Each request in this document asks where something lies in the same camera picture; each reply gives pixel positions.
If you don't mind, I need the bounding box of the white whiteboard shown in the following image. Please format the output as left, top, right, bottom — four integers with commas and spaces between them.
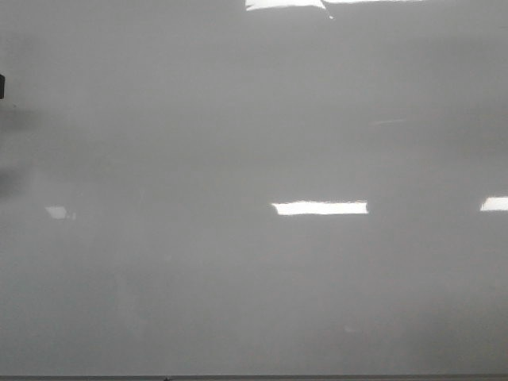
1, 1, 507, 375

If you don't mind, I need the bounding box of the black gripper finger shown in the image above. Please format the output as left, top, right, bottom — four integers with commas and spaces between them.
0, 74, 5, 99

